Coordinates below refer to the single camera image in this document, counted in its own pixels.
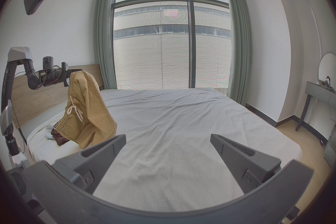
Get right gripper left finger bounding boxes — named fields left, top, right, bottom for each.
left=52, top=134, right=127, bottom=195

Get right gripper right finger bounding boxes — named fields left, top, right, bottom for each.
left=210, top=134, right=282, bottom=195

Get tan shorts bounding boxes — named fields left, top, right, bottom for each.
left=54, top=71, right=118, bottom=149

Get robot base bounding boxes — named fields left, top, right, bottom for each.
left=5, top=164, right=45, bottom=218

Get bed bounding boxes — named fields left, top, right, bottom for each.
left=10, top=64, right=302, bottom=211

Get dark brown garment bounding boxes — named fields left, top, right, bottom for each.
left=51, top=127, right=71, bottom=146

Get white garment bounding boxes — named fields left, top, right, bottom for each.
left=45, top=124, right=57, bottom=140

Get grey dressing table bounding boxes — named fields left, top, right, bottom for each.
left=295, top=81, right=336, bottom=139

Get round white mirror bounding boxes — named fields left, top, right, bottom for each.
left=318, top=53, right=336, bottom=84

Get window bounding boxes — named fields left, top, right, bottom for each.
left=113, top=0, right=233, bottom=90

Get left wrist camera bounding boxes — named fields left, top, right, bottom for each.
left=43, top=56, right=55, bottom=70

